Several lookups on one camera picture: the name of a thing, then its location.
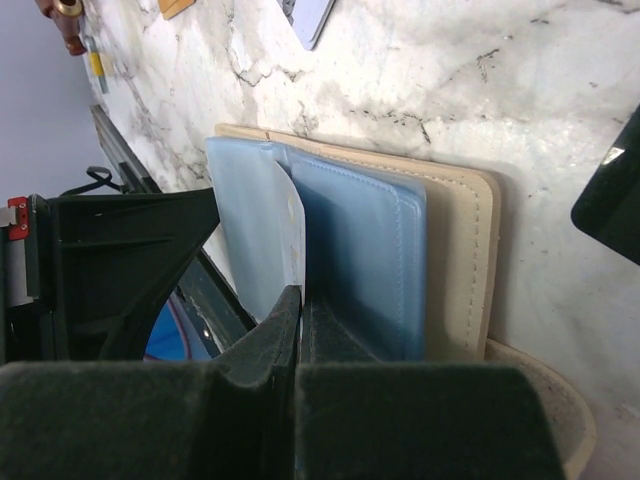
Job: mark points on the brown faucet tap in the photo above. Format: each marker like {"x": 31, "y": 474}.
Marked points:
{"x": 66, "y": 15}

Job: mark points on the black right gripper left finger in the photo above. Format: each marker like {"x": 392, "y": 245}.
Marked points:
{"x": 229, "y": 418}

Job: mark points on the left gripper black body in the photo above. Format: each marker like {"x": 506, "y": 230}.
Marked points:
{"x": 32, "y": 322}

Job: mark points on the beige leather card holder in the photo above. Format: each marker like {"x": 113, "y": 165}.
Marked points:
{"x": 406, "y": 249}

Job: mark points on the aluminium rail frame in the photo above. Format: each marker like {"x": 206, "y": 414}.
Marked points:
{"x": 133, "y": 175}

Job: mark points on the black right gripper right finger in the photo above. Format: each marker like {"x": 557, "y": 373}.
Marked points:
{"x": 360, "y": 418}

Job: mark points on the black card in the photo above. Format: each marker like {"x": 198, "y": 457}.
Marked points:
{"x": 608, "y": 208}

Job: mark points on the blue plastic bin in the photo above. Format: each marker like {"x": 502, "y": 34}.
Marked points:
{"x": 168, "y": 340}

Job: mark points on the silver VIP card top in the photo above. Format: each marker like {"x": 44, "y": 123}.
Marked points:
{"x": 292, "y": 228}

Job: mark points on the gold card middle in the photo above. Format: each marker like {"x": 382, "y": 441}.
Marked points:
{"x": 171, "y": 8}

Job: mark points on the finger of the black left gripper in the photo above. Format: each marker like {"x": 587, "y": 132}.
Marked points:
{"x": 116, "y": 260}

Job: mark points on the silver vip card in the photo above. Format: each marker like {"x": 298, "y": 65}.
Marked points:
{"x": 292, "y": 228}
{"x": 307, "y": 19}

